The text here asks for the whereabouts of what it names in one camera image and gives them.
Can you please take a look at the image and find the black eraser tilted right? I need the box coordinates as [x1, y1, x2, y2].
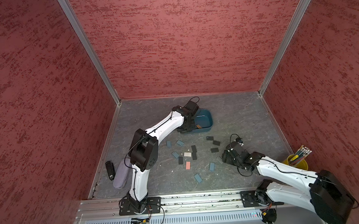
[212, 140, 221, 146]

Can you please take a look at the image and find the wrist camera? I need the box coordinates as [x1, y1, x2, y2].
[183, 96, 200, 116]
[229, 134, 244, 146]

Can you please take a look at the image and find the blue eraser centre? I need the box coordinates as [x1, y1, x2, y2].
[172, 151, 180, 159]

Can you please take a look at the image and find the right corner aluminium post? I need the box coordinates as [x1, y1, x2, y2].
[258, 0, 311, 98]

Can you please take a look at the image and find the black eraser left centre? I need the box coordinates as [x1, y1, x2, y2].
[178, 156, 184, 165]

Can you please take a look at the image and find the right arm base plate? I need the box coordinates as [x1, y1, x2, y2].
[240, 190, 284, 208]

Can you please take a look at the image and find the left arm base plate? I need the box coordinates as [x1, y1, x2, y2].
[118, 197, 161, 216]

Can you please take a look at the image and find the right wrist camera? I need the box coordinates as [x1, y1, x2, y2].
[229, 134, 244, 146]

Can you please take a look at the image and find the blue eraser front right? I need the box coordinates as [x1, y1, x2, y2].
[209, 162, 215, 172]

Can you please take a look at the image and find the yellow pencil cup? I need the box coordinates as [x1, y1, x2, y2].
[283, 155, 309, 171]

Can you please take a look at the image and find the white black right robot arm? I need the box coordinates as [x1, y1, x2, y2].
[222, 141, 359, 224]

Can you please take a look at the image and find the black eraser upper centre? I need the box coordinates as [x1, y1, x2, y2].
[191, 145, 197, 153]

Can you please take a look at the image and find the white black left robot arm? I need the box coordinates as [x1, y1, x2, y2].
[127, 101, 199, 214]

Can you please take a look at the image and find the lavender cloth pouch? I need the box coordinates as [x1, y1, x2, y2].
[113, 158, 132, 189]

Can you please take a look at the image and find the aluminium front rail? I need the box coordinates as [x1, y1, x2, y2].
[76, 187, 256, 221]

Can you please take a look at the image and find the corner aluminium post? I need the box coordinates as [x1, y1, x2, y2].
[258, 0, 311, 98]
[57, 0, 121, 106]

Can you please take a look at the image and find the pink eraser centre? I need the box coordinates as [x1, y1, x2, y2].
[185, 161, 191, 170]

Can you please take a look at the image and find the left corner aluminium post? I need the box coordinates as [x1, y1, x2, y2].
[57, 0, 121, 106]

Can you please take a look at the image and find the blue eraser tilted top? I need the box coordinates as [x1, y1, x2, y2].
[176, 140, 184, 146]

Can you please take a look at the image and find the teal plastic storage box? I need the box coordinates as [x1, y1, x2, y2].
[176, 108, 213, 134]

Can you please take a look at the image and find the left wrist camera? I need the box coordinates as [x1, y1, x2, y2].
[183, 96, 200, 116]

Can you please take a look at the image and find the blue eraser upright top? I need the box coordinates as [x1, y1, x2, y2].
[166, 140, 172, 148]

